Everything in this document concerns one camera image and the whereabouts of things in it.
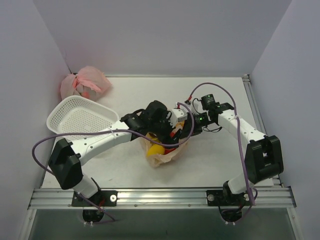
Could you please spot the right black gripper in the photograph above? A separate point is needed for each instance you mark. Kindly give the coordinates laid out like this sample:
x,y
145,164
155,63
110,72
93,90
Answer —
x,y
189,127

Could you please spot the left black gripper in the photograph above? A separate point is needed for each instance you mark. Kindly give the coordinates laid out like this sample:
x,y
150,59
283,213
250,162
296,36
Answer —
x,y
164,128

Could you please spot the yellow fake lemon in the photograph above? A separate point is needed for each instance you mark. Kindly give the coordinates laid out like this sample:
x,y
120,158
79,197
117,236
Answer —
x,y
155,150

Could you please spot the red fake apple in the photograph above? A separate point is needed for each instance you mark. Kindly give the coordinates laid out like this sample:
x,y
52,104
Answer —
x,y
168,150

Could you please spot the banana print plastic bag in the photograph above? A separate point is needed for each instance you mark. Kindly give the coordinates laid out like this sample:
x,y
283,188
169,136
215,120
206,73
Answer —
x,y
157,160

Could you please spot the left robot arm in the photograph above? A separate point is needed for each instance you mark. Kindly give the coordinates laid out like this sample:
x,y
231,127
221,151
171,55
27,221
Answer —
x,y
68,157

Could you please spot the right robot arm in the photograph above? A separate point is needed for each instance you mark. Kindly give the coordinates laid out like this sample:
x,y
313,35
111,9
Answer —
x,y
261,154

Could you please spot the pink plastic bag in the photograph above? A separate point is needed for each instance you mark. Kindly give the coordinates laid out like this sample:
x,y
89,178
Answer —
x,y
89,83

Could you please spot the white perforated plastic basket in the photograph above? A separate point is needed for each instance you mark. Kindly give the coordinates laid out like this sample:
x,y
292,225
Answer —
x,y
76,114

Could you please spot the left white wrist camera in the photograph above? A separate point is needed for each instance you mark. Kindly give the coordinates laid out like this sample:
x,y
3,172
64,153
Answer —
x,y
176,115

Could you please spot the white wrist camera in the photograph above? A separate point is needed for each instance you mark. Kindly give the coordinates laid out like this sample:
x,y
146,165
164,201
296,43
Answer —
x,y
188,102
176,115

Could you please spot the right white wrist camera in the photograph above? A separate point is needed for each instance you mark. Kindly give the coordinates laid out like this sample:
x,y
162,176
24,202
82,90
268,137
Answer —
x,y
188,102

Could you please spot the aluminium right rail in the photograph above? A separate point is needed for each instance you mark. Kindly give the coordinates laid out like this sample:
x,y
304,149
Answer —
x,y
257,112

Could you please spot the aluminium rail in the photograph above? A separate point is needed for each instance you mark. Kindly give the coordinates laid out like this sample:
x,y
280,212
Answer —
x,y
155,199
257,112

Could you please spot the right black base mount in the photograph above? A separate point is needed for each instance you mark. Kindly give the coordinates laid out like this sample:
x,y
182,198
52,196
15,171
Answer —
x,y
230,206

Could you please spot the aluminium front rail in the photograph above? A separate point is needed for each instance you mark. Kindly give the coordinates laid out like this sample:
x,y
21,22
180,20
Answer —
x,y
155,199

